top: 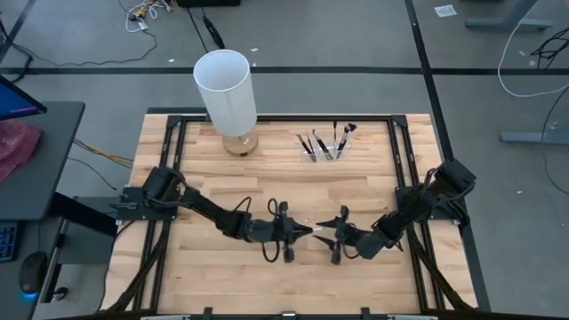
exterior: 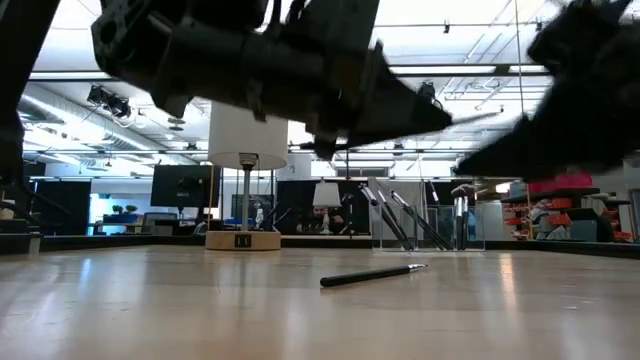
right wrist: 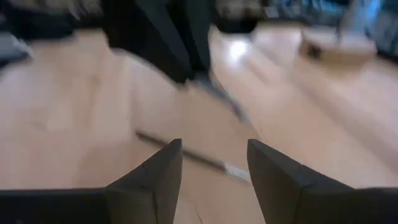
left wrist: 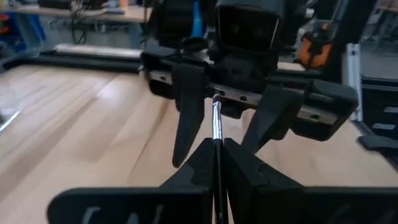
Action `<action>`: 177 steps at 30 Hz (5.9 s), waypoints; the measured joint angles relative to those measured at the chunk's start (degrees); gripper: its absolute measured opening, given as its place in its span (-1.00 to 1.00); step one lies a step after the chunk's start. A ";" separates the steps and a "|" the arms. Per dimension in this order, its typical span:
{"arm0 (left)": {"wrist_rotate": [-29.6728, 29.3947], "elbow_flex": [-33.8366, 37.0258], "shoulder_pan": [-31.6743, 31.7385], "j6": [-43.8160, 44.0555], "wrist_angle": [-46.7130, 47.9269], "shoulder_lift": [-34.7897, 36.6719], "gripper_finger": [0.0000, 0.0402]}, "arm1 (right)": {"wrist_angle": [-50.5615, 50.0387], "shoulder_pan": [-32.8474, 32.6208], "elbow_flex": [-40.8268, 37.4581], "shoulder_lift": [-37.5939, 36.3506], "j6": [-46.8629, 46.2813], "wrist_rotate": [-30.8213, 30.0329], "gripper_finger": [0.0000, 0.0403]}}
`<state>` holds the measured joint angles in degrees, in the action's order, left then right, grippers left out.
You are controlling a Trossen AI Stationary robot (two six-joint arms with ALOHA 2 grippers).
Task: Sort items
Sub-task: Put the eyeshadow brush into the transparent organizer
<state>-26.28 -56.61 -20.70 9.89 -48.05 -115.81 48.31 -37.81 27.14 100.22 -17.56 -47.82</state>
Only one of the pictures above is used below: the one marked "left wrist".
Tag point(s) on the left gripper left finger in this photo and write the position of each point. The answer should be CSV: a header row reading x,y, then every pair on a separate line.
x,y
174,202

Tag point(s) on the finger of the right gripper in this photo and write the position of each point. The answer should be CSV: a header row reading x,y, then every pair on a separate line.
x,y
273,115
188,109

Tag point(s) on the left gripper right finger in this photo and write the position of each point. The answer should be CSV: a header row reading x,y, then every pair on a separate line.
x,y
264,199

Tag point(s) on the black thin makeup brush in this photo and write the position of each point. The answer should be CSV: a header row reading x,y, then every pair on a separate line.
x,y
217,124

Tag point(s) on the blue upright object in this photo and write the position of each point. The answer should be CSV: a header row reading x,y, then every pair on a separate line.
x,y
196,18

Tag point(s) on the orange and black tool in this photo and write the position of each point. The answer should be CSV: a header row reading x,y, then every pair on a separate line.
x,y
312,53

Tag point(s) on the silver aluminium bar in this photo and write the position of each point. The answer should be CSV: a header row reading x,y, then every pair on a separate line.
x,y
353,81

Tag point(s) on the black drawer cabinet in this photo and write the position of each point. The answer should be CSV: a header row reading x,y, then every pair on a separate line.
x,y
379,99

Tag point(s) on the wooden workbench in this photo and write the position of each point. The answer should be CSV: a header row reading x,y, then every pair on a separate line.
x,y
62,12

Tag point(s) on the blue storage rack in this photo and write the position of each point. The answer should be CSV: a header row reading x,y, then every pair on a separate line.
x,y
31,31

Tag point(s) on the clear acrylic brush organizer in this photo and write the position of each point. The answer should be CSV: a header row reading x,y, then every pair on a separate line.
x,y
7,121

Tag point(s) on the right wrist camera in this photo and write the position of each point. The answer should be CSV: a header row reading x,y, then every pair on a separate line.
x,y
245,28

